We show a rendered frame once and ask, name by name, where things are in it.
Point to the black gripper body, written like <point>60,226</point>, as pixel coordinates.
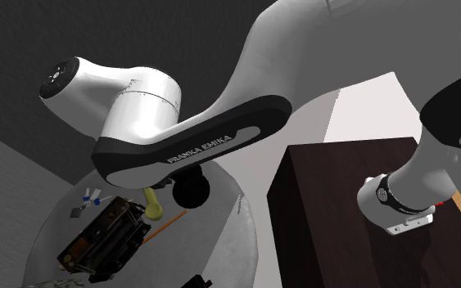
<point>191,189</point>

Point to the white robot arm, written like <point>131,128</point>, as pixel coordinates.
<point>146,111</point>

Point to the yellow spoon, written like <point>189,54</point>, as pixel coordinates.
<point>154,209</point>

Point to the orange pencil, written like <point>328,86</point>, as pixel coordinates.
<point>165,226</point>

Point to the round grey table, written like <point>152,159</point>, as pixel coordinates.
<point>202,251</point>

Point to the black angular object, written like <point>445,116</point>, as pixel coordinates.
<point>196,282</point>

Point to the black boxy appliance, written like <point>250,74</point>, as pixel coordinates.
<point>102,235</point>

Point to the keys with blue caps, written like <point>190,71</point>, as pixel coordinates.
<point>87,198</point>

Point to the dark brown robot stand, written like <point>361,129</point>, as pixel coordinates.
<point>334,223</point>

